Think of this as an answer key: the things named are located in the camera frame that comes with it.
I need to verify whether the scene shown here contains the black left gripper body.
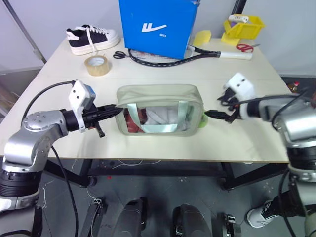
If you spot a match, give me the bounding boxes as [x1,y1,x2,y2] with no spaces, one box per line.
[82,103,112,138]

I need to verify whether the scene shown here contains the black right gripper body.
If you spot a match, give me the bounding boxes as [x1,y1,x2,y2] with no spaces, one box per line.
[217,90,241,124]

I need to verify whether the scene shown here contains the green plush keychain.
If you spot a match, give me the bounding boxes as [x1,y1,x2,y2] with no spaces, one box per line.
[198,112,210,129]

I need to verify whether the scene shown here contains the beige transparent pouch bag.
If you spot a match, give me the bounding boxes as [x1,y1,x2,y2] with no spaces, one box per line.
[115,83,205,137]

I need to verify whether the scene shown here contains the brown packing tape roll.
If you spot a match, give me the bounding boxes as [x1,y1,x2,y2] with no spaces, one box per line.
[84,55,113,78]

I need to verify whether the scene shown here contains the black scissors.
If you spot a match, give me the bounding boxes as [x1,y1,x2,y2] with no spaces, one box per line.
[113,50,130,60]

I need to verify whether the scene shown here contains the red scissors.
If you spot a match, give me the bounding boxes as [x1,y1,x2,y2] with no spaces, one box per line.
[236,43,261,54]

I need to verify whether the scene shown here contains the bottle with red cap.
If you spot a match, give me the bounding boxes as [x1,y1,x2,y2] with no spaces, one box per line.
[287,80,301,94]

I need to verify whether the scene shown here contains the black and white sneaker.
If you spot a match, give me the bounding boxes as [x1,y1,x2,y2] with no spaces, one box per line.
[65,24,122,56]

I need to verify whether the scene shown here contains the yellow sponge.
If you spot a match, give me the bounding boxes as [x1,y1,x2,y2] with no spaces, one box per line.
[193,30,212,46]

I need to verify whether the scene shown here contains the yellow plastic bin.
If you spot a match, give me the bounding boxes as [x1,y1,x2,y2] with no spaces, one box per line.
[221,15,266,46]

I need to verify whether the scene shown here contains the white remote control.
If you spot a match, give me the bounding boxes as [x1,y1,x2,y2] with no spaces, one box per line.
[228,14,250,23]

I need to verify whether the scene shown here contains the blue shoe box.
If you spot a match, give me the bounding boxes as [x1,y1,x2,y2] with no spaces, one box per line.
[118,0,199,61]

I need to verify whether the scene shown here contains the black floor stand foot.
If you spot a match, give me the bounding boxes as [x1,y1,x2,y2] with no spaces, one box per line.
[79,197,104,237]
[223,213,242,237]

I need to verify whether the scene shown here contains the dark metal pole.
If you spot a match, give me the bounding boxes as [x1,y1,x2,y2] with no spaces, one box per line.
[231,0,248,16]

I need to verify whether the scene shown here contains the grey metal pole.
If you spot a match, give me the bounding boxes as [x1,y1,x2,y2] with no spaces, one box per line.
[4,0,48,64]

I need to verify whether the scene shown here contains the white person's sneaker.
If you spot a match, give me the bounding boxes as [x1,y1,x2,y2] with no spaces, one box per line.
[247,199,280,229]

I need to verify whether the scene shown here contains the dark rounded shape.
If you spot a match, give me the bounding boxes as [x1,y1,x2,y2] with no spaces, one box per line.
[171,203,206,237]

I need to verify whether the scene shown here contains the person's black trouser leg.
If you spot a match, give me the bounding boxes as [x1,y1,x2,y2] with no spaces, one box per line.
[270,189,308,219]

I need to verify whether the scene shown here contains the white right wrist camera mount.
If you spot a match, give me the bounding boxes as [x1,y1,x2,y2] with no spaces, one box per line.
[223,72,256,102]

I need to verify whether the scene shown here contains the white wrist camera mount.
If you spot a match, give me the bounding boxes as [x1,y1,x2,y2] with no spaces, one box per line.
[223,72,256,102]
[68,79,97,133]

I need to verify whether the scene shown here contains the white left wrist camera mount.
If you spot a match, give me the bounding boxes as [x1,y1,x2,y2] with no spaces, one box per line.
[68,79,97,133]

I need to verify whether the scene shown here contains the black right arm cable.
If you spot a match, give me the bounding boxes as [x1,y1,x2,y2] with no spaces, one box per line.
[232,87,312,131]

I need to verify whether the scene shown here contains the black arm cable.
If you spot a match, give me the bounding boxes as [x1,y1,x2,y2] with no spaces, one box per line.
[21,80,75,124]
[232,87,312,131]

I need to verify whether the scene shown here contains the white string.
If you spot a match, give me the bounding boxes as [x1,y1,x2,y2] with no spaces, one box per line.
[116,159,162,167]

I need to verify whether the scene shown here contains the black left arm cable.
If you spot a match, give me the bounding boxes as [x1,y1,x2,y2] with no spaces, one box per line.
[21,80,75,124]

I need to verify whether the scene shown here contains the black racket with white handle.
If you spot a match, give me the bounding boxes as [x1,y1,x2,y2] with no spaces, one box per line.
[128,45,253,68]

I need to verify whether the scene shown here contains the black metal table frame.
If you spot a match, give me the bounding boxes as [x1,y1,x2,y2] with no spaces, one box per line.
[42,158,290,191]

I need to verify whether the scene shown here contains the black hanging cable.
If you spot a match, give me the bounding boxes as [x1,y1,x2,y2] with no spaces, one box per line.
[50,145,79,237]

